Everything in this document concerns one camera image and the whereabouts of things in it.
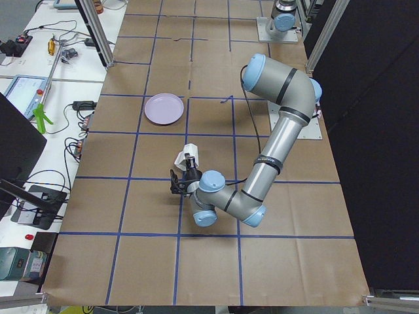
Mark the green-tipped reacher stick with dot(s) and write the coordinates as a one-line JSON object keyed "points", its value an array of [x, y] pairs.
{"points": [[39, 112]]}

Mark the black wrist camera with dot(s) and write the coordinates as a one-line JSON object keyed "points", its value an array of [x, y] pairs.
{"points": [[177, 186]]}

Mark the black power adapter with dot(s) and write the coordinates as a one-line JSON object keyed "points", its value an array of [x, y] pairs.
{"points": [[84, 105]]}

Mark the green box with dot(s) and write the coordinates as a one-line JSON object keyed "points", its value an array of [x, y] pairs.
{"points": [[20, 264]]}

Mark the yellow tool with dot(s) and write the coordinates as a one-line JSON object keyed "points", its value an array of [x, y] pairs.
{"points": [[51, 47]]}

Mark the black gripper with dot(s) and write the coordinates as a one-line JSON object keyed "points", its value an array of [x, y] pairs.
{"points": [[194, 173]]}

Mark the right aluminium frame post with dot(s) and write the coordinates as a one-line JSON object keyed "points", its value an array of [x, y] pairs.
{"points": [[326, 34]]}

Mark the black monitor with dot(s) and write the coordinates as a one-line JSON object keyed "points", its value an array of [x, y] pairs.
{"points": [[21, 144]]}

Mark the black monitor base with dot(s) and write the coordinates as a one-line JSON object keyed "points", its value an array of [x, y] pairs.
{"points": [[38, 207]]}

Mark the aluminium frame post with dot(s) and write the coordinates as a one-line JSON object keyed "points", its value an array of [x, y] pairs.
{"points": [[326, 34], [94, 27]]}

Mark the brown paper table cover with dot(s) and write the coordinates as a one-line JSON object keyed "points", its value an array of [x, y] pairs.
{"points": [[127, 240]]}

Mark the blue teach pendant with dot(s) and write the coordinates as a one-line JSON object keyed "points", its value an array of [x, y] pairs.
{"points": [[25, 93]]}

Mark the white cup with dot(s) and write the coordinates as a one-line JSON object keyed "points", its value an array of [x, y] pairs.
{"points": [[189, 151]]}

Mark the lilac plate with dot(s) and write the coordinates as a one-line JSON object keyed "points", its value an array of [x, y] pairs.
{"points": [[164, 109]]}

